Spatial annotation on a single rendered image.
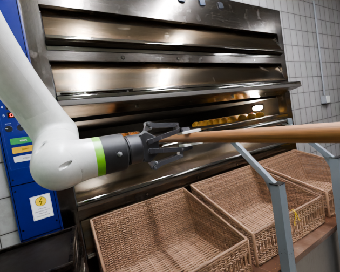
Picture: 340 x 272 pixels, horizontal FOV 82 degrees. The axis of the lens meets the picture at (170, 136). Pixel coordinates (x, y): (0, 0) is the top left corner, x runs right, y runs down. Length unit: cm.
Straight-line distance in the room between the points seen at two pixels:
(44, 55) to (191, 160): 97
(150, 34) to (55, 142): 99
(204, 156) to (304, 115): 127
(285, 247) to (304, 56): 191
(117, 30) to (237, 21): 96
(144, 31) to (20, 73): 93
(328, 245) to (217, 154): 75
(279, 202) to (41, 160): 79
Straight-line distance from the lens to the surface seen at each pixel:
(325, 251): 140
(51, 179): 45
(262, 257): 109
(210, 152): 139
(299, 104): 227
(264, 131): 40
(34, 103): 51
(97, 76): 114
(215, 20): 167
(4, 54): 49
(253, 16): 200
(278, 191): 89
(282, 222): 94
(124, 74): 118
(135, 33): 128
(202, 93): 120
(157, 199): 118
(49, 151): 45
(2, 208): 113
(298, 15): 257
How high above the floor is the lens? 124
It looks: 3 degrees down
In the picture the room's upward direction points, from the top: 9 degrees counter-clockwise
